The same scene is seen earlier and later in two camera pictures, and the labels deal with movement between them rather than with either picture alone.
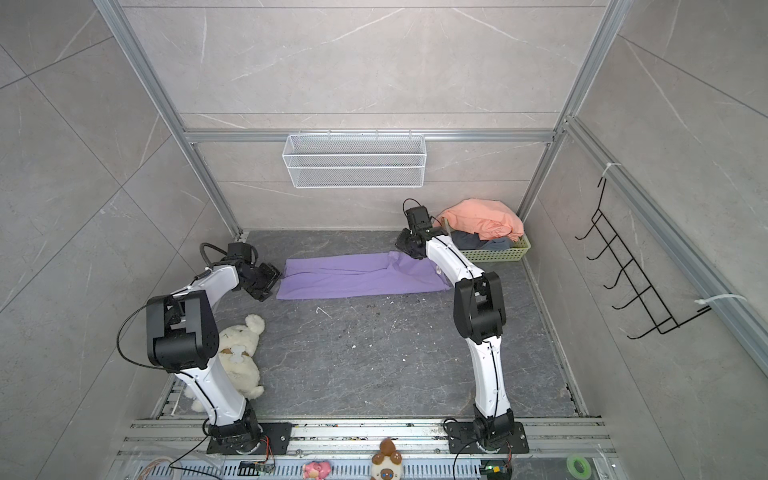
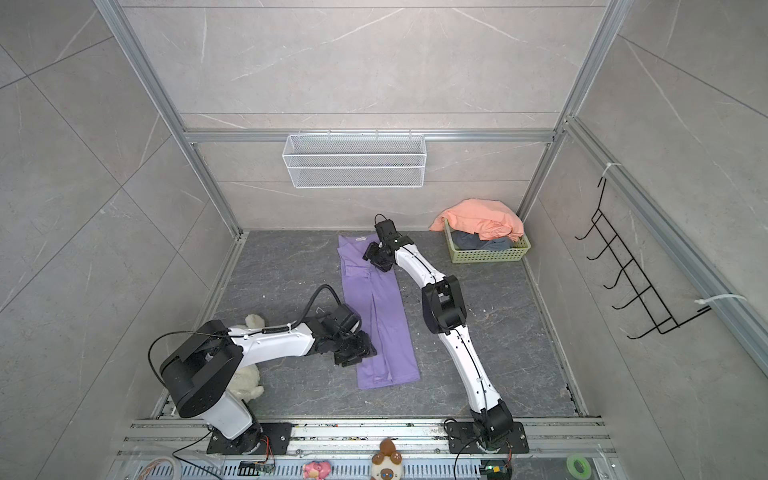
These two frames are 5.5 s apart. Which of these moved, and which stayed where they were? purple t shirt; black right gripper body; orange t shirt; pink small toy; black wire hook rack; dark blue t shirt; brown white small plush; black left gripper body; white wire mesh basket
Moved: black left gripper body; purple t shirt; black right gripper body
Stayed: pink small toy; orange t shirt; white wire mesh basket; brown white small plush; black wire hook rack; dark blue t shirt
